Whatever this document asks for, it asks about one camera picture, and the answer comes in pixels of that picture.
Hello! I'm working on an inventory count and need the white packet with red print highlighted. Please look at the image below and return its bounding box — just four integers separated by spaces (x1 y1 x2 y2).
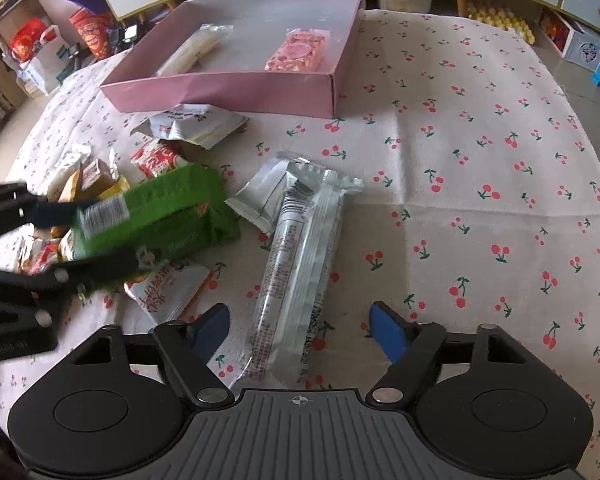
124 260 212 326

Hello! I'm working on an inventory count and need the long silver snack packet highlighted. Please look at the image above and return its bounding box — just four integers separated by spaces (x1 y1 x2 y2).
232 160 365 388

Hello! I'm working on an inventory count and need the pink snack packet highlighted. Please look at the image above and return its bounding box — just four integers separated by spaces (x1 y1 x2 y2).
265 29 331 73

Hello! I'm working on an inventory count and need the cream white snack packet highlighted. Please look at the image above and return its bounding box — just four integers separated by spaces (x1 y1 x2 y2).
46 143 93 202

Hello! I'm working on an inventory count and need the white shopping bag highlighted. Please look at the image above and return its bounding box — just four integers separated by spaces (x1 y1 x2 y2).
20 25 78 96

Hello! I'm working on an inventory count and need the white and blue box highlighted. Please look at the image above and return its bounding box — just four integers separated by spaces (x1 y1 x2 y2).
562 25 600 66

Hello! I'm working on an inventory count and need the clear wrapped white snack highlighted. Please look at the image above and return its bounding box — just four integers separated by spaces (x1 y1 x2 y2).
156 24 233 77

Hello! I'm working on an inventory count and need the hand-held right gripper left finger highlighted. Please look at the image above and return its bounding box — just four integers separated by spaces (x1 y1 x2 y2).
67 302 236 409

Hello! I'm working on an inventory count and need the red printed barrel bag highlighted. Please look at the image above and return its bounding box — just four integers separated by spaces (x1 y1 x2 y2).
70 9 116 58

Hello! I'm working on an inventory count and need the green snack packet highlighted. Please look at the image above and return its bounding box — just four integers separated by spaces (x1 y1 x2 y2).
72 162 242 291

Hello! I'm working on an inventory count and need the red packet with white balls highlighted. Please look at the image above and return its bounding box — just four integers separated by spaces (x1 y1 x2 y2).
27 240 63 276

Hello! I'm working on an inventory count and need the brown snack packet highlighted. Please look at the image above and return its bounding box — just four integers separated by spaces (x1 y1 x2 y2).
80 157 120 195

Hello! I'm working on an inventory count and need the yellow egg tray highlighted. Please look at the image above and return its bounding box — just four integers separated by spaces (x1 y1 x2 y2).
467 0 537 46

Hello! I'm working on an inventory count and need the yellow snack packet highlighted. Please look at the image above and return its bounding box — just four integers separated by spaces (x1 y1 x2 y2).
96 175 131 200

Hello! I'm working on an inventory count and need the red printed box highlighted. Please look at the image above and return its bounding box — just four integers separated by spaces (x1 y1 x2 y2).
539 7 573 53

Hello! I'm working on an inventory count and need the red gift bag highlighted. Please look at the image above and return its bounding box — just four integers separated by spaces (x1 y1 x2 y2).
10 19 48 61

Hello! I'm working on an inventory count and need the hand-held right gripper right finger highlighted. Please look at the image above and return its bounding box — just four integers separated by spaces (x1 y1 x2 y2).
367 301 531 407

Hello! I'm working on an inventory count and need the cherry print tablecloth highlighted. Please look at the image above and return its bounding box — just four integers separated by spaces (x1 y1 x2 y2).
0 7 600 480

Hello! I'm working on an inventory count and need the small silver snack packet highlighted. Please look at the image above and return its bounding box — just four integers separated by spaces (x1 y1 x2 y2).
225 151 301 235

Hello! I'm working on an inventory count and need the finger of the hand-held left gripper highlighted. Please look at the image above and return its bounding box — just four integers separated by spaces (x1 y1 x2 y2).
0 250 148 336
0 181 98 247

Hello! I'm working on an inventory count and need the black device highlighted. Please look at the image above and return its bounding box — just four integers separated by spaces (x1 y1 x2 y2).
107 24 142 53

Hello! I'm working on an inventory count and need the pink cardboard box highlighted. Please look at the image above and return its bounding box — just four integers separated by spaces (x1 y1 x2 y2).
100 0 366 118

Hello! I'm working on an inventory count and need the wooden shelf unit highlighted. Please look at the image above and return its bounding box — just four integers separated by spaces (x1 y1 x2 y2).
0 0 36 146

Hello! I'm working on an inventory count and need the golden orange snack packet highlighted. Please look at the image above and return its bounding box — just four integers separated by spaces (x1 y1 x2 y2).
50 170 84 239

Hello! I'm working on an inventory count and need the white packet with dark print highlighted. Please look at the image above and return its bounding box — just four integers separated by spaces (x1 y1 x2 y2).
130 103 251 151

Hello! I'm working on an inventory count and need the red and white snack packet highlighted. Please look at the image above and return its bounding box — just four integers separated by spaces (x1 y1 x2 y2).
130 141 191 178

